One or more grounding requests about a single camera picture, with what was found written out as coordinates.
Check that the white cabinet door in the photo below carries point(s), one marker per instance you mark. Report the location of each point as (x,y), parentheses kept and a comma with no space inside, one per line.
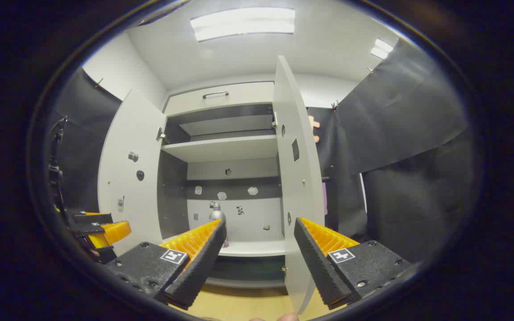
(123,187)
(299,196)

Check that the small ceiling light panel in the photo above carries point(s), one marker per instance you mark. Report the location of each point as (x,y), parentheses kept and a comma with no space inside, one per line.
(382,48)

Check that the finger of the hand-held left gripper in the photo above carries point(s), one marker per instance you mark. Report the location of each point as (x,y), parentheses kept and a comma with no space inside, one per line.
(114,232)
(94,218)

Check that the white cabinet drawer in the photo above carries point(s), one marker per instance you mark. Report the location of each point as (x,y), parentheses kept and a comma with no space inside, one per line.
(248,96)

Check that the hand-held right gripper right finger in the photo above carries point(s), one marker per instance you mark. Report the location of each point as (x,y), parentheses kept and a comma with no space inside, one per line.
(317,263)

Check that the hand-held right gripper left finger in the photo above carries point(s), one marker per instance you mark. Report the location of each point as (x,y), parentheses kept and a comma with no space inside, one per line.
(203,263)

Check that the silver bottle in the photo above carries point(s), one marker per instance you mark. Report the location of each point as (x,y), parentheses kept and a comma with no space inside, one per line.
(216,215)

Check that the black backdrop cloth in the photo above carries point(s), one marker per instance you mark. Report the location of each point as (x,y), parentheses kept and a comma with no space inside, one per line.
(395,111)
(87,133)

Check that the white cabinet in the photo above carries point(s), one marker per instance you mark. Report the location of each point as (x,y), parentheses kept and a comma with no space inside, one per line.
(257,223)

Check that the white cabinet shelf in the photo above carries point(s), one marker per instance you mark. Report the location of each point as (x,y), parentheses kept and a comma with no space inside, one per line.
(221,149)

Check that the large ceiling light panel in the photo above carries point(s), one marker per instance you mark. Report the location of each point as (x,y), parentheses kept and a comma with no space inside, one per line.
(243,22)

